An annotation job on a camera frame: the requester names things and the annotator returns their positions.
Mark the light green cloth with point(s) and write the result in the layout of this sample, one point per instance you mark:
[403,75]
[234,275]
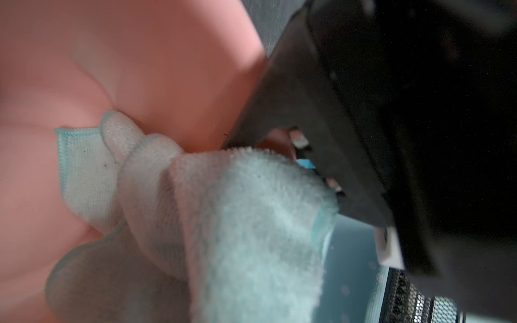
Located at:
[237,235]

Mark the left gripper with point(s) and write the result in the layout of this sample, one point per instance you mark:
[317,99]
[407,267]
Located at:
[408,110]

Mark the pink bucket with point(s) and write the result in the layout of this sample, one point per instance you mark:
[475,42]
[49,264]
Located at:
[181,68]

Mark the black wire wall basket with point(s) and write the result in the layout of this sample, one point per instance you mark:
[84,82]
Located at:
[403,303]

